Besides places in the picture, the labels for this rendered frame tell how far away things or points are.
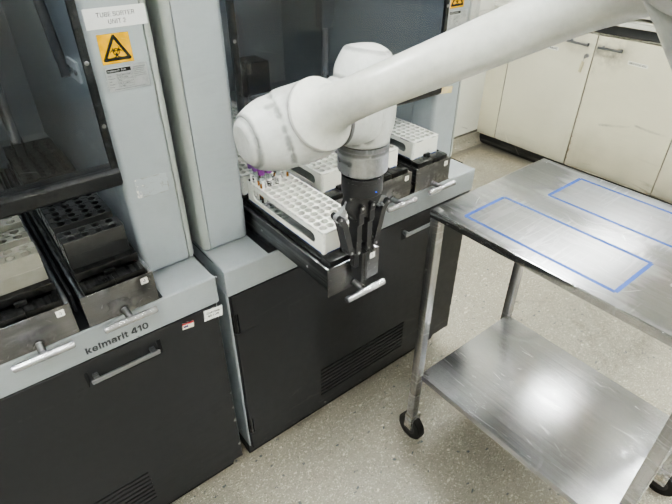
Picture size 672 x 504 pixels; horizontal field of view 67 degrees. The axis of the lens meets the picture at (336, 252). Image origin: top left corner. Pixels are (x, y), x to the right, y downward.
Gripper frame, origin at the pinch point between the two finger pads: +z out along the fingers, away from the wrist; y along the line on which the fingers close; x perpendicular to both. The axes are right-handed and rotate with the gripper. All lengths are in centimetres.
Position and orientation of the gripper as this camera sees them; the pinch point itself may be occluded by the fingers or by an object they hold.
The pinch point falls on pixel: (359, 264)
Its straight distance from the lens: 101.7
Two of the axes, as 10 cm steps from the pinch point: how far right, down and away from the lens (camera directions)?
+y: -7.9, 3.5, -5.1
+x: 6.2, 4.5, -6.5
